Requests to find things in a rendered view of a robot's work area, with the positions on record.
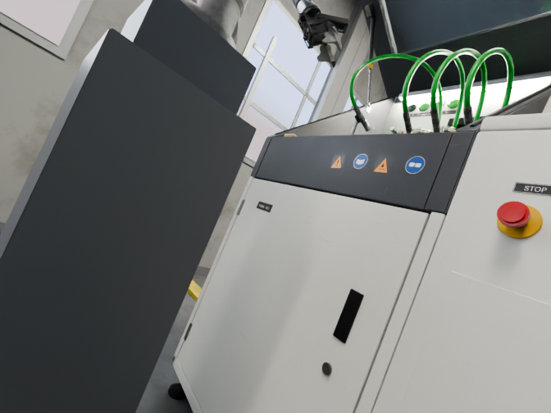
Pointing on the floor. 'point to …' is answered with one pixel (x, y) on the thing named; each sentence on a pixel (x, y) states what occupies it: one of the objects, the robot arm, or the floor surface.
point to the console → (483, 294)
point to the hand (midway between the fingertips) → (338, 56)
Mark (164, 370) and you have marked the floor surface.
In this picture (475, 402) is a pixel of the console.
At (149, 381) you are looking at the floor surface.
